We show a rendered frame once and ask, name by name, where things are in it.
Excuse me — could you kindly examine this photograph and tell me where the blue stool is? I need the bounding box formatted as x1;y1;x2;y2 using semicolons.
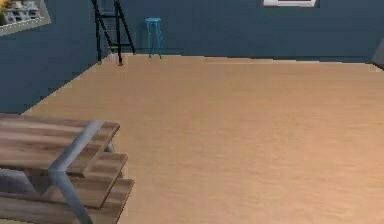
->
144;17;163;60

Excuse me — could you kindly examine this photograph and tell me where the black ladder shelf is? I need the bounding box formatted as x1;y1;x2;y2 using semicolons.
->
90;0;137;66

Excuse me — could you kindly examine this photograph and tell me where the grey furniture corner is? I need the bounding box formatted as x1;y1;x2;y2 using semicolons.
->
371;37;384;70

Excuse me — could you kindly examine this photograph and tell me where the grey framed picture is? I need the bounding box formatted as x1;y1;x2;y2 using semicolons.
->
0;0;53;37

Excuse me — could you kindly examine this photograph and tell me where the wooden shelf with grey frame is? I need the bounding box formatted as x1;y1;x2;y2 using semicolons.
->
0;113;136;224

